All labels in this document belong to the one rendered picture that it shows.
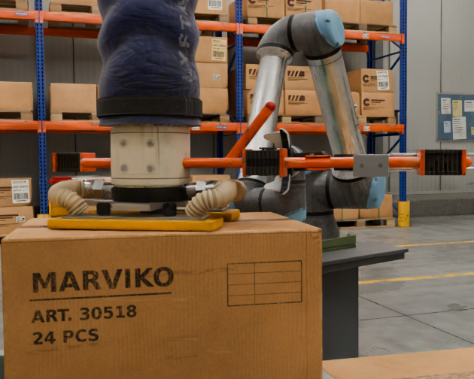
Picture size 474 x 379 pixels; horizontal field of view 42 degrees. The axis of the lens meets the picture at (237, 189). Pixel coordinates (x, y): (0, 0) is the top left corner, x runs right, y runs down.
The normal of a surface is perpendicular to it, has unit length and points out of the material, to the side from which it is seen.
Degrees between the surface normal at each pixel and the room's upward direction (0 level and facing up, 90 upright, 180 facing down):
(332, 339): 90
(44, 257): 90
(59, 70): 90
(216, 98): 88
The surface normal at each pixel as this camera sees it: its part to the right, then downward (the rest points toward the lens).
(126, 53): -0.46, -0.11
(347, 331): 0.62, 0.04
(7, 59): 0.31, 0.04
